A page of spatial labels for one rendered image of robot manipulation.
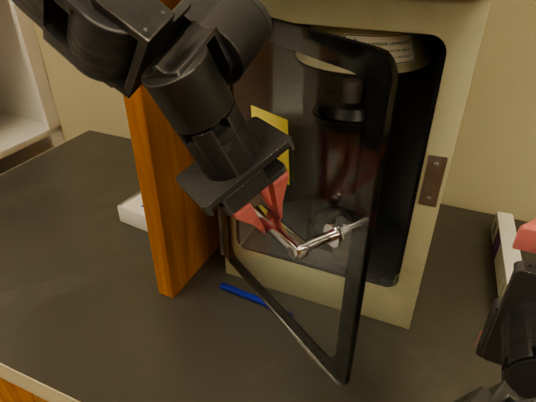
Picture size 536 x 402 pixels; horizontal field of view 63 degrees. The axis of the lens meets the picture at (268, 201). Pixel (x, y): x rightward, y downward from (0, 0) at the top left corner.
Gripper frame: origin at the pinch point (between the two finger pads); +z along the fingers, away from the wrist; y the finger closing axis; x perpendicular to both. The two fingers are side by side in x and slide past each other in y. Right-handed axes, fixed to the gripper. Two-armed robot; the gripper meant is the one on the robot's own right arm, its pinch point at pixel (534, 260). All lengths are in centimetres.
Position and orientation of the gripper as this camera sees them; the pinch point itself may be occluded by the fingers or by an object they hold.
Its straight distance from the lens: 48.6
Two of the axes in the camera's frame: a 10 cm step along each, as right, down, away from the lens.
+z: 4.0, -4.9, 7.7
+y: 0.0, -8.5, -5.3
